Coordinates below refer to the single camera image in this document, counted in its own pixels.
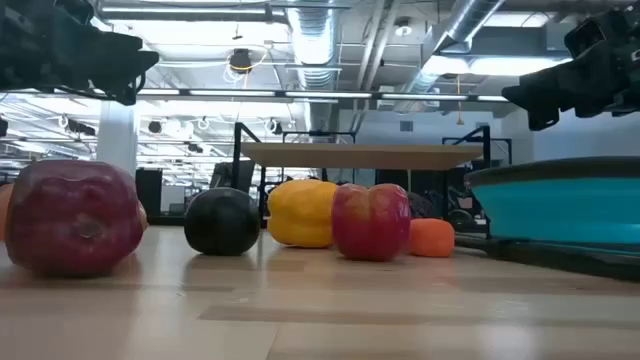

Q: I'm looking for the dark red bell pepper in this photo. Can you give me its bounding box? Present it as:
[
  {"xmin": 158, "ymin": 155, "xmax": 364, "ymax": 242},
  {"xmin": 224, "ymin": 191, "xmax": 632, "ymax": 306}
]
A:
[{"xmin": 4, "ymin": 159, "xmax": 147, "ymax": 280}]

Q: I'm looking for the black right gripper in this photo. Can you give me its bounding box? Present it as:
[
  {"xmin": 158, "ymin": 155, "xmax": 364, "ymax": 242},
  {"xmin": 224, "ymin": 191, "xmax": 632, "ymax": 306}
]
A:
[{"xmin": 501, "ymin": 18, "xmax": 640, "ymax": 133}]

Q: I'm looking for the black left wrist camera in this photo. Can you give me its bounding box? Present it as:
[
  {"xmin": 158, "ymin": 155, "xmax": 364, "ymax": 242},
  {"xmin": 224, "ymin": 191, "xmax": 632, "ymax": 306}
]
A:
[{"xmin": 52, "ymin": 0, "xmax": 97, "ymax": 31}]

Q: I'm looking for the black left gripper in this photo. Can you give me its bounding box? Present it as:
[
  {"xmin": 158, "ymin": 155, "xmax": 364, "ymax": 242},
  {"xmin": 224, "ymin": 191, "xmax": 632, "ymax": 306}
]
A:
[{"xmin": 0, "ymin": 0, "xmax": 161, "ymax": 107}]

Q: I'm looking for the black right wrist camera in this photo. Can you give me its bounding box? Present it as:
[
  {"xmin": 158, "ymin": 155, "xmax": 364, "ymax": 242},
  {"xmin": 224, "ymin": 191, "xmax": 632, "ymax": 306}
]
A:
[{"xmin": 564, "ymin": 17, "xmax": 609, "ymax": 59}]

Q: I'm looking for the black aluminium rig frame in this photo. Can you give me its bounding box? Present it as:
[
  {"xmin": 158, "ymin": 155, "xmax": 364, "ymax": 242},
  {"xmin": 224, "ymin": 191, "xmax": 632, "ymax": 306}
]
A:
[{"xmin": 144, "ymin": 213, "xmax": 271, "ymax": 227}]

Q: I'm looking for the bright ceiling light panel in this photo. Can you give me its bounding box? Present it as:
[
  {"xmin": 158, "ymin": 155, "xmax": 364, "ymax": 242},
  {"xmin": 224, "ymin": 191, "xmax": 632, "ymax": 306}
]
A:
[{"xmin": 422, "ymin": 53, "xmax": 572, "ymax": 77}]

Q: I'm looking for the dark background monitor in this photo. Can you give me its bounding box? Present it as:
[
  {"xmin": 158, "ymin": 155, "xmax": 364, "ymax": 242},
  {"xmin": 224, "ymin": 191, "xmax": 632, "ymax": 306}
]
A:
[{"xmin": 209, "ymin": 159, "xmax": 257, "ymax": 194}]

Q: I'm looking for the black round fruit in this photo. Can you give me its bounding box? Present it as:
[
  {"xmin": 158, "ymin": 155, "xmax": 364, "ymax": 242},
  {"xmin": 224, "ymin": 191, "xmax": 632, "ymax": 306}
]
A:
[
  {"xmin": 183, "ymin": 187, "xmax": 262, "ymax": 257},
  {"xmin": 407, "ymin": 192, "xmax": 437, "ymax": 220}
]

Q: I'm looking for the blue collapsible bowl grey rim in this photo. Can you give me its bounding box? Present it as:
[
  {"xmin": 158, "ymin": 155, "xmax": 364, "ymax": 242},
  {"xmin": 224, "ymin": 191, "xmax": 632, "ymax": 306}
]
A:
[{"xmin": 463, "ymin": 156, "xmax": 640, "ymax": 279}]

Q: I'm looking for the white square pillar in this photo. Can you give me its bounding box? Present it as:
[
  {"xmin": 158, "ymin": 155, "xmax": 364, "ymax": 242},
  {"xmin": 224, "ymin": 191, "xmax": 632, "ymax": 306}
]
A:
[{"xmin": 96, "ymin": 101, "xmax": 139, "ymax": 179}]

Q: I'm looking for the silver smooth ventilation duct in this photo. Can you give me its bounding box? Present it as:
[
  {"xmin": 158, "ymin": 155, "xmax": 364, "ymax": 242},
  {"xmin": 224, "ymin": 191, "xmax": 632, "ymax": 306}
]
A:
[{"xmin": 399, "ymin": 0, "xmax": 506, "ymax": 114}]

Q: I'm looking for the black cabinet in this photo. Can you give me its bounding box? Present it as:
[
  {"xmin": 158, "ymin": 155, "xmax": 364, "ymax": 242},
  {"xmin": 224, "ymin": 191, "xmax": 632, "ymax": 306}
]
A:
[{"xmin": 135, "ymin": 168, "xmax": 164, "ymax": 218}]

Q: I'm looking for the black overhead camera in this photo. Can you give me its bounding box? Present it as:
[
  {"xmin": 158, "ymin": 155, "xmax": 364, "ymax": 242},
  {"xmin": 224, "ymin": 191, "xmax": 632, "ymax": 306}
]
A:
[{"xmin": 228, "ymin": 48, "xmax": 254, "ymax": 75}]

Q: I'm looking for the small orange fruit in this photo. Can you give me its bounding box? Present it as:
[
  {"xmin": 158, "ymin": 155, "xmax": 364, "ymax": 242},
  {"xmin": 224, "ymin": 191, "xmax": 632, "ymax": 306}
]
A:
[{"xmin": 408, "ymin": 218, "xmax": 456, "ymax": 259}]

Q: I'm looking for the yellow bell pepper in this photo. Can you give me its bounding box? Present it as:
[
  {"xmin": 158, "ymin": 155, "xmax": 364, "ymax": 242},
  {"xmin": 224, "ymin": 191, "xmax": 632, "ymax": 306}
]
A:
[{"xmin": 266, "ymin": 178, "xmax": 341, "ymax": 250}]

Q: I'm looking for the silver ribbed ventilation duct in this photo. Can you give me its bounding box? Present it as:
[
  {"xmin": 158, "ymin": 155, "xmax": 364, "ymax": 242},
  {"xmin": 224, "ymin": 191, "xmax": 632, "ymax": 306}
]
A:
[{"xmin": 287, "ymin": 0, "xmax": 344, "ymax": 132}]

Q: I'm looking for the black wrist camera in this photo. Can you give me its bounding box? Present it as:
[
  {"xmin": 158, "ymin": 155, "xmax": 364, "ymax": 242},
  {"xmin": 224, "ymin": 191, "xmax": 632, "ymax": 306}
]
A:
[
  {"xmin": 52, "ymin": 0, "xmax": 97, "ymax": 31},
  {"xmin": 564, "ymin": 17, "xmax": 609, "ymax": 59}
]

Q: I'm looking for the red yellow apple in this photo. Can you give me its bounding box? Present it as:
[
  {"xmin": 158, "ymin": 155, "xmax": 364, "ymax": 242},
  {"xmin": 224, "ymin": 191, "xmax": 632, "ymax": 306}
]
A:
[{"xmin": 331, "ymin": 182, "xmax": 413, "ymax": 263}]

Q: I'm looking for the wooden shelf with black legs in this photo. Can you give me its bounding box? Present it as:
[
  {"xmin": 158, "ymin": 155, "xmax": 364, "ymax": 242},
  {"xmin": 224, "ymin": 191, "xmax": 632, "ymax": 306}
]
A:
[{"xmin": 230, "ymin": 122, "xmax": 514, "ymax": 240}]

